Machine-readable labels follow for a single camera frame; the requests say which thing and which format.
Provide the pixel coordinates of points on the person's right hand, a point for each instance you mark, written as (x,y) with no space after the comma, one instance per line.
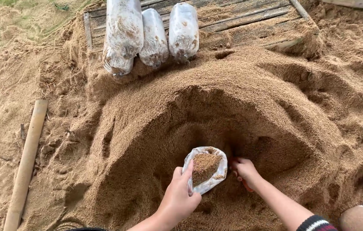
(247,171)

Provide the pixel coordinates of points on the person's left hand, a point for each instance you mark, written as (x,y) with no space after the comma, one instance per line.
(176,200)

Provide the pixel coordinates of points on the person's right fingers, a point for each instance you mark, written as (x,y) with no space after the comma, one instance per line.
(236,168)

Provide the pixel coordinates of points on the red scoop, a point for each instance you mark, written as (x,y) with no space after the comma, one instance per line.
(245,184)

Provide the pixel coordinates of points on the clear plastic bag with sawdust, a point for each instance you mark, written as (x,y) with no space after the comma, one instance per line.
(205,168)

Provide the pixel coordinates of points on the sawdust heap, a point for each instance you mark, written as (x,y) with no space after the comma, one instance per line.
(220,128)

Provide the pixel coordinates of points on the striped dark sleeve cuff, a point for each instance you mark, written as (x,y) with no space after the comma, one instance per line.
(316,224)

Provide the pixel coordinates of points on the person's knee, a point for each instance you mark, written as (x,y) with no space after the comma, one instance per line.
(362,219)

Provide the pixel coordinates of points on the wooden slatted pallet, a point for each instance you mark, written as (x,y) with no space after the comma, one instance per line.
(242,19)

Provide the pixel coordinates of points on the large filled plastic sawdust bag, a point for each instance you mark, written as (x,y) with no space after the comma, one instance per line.
(122,35)

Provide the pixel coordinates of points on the wooden plank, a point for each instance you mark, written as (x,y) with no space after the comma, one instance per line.
(358,3)

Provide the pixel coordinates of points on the bamboo pole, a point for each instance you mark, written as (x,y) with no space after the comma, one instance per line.
(26,166)

